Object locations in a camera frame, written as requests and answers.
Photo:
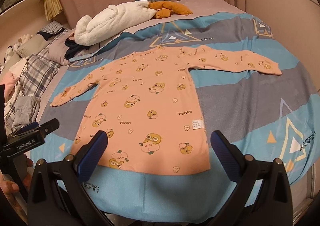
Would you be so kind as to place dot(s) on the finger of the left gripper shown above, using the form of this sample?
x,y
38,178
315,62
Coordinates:
x,y
49,126
27,128

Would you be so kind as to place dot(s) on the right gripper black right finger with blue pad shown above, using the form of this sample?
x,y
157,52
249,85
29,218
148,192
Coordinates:
x,y
262,195

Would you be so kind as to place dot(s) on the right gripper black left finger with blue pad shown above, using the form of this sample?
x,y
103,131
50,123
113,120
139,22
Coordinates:
x,y
57,195

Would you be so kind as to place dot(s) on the pink cartoon print shirt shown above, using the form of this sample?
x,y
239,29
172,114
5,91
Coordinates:
x,y
147,104

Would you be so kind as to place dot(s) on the person's left hand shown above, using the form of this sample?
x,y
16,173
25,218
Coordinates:
x,y
9,188

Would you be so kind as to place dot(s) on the grey folded garment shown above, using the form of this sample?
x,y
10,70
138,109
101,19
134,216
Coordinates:
x,y
26,111

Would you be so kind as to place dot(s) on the pink folded garment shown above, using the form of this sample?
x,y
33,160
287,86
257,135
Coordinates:
x,y
9,81

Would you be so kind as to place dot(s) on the plaid blue white pillow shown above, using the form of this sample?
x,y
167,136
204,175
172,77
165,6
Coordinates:
x,y
37,72

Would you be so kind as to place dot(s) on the grey lilac pillow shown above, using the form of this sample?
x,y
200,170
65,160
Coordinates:
x,y
57,48

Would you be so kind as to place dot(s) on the beige headboard cushion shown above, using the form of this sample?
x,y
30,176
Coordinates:
x,y
33,46

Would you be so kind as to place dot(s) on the blue grey patterned bedspread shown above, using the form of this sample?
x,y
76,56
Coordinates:
x,y
267,116

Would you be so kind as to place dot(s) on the dark navy garment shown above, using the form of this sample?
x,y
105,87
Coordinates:
x,y
73,48

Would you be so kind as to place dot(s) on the striped dark pillow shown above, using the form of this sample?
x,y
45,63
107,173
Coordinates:
x,y
51,29

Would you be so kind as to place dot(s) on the white fluffy goose plush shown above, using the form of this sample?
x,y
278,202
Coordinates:
x,y
111,21

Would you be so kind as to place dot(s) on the straw tassel hanging decoration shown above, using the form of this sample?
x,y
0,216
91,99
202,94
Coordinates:
x,y
52,8

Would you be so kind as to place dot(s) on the orange plush goose feet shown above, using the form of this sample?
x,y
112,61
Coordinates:
x,y
165,9

